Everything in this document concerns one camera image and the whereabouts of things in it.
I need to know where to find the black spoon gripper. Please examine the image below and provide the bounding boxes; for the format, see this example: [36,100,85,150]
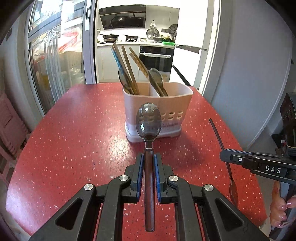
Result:
[209,118,238,207]

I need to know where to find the built-in black oven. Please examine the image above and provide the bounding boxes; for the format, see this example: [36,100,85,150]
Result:
[139,46,174,73]

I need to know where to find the glass sliding door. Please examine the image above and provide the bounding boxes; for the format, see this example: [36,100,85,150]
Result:
[26,1,96,114]

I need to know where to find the black wok on stove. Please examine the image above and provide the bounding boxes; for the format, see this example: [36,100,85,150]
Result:
[99,34,119,43]

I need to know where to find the plain wooden chopstick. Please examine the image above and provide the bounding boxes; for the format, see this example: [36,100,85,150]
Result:
[112,43,139,95]

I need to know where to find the beige plastic utensil holder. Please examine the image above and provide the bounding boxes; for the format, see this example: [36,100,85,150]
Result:
[123,82,194,143]

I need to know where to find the blue patterned wooden chopstick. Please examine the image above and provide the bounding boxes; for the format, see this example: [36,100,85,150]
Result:
[111,45,130,84]

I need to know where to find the white refrigerator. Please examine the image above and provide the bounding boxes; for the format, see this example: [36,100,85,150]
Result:
[170,1,221,93]

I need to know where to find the person's right hand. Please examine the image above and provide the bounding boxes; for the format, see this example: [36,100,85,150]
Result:
[269,181,295,229]

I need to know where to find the black range hood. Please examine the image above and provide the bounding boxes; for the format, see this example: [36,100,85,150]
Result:
[98,4,147,30]

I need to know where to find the pink plastic stool stack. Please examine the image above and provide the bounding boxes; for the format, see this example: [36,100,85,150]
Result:
[1,92,30,186]

